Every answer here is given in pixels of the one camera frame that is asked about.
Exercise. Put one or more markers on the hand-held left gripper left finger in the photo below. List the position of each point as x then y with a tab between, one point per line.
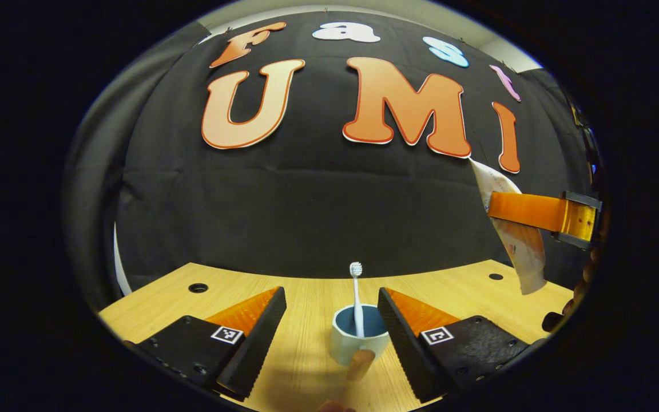
261	343

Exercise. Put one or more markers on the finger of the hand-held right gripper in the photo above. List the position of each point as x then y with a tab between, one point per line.
530	210

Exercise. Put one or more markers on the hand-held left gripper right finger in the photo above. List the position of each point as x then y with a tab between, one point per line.
404	343

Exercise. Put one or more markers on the white toothpaste tube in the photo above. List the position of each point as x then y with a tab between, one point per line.
527	252

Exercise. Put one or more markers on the white toothbrush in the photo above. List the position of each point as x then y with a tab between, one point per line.
357	309

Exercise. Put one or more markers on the wooden desktop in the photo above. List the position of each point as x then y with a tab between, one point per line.
306	343

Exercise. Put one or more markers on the black backdrop cloth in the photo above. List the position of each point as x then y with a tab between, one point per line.
306	217

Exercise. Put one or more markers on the dark grey side curtain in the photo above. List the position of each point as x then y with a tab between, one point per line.
100	189

